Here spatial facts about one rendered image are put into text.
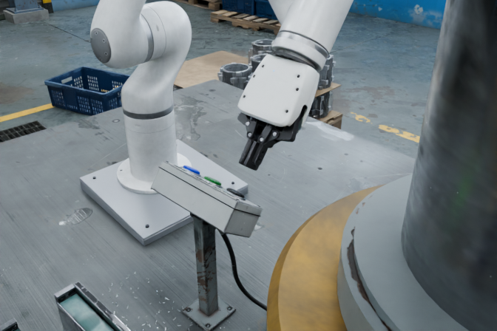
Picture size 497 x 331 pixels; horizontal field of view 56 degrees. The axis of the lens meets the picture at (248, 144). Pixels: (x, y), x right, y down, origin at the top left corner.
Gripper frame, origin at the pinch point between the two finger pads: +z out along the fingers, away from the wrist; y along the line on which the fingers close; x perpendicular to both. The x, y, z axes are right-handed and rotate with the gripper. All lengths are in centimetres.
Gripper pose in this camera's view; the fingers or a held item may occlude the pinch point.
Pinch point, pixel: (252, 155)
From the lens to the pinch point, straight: 70.3
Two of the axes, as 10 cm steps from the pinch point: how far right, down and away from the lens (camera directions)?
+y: 7.4, 3.2, -6.0
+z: -4.1, 9.1, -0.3
